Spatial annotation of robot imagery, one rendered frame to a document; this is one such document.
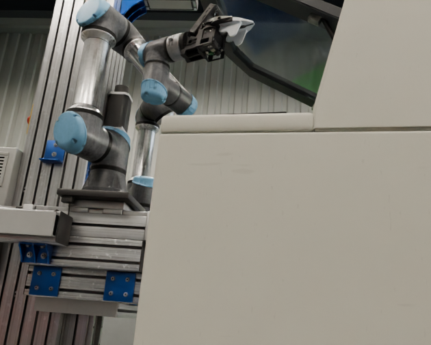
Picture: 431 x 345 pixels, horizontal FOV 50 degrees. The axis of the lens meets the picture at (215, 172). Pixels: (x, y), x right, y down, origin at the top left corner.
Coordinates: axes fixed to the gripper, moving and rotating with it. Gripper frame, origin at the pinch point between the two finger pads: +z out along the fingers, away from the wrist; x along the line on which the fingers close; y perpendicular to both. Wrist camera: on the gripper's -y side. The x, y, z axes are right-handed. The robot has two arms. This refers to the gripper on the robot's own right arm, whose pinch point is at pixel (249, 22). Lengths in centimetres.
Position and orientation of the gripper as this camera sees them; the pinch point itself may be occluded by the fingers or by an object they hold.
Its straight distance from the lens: 129.9
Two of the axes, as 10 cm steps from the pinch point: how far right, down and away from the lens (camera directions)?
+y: -1.5, 9.0, -4.1
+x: -4.9, -4.3, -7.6
